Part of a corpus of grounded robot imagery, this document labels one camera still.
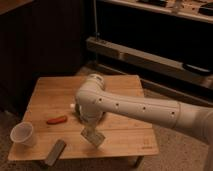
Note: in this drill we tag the black object on rail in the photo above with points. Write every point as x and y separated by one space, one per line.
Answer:
197 70

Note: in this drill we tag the long metal rail shelf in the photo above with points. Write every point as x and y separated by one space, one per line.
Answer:
149 61

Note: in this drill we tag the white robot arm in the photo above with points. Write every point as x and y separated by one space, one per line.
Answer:
92 101

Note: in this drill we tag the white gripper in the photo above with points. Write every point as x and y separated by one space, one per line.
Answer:
91 120

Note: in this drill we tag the wooden table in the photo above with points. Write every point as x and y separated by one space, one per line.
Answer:
51 98

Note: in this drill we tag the orange carrot toy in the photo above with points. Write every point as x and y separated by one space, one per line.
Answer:
57 120

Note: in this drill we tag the upper wooden shelf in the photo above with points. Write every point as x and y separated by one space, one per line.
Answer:
188 9

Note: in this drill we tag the metal table leg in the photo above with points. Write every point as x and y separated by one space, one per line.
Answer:
138 161

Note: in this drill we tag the grey rectangular block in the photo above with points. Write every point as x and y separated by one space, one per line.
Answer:
55 153

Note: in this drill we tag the white sponge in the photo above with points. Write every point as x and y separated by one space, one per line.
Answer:
95 137

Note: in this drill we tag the vertical metal pole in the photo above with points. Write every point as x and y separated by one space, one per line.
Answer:
95 20

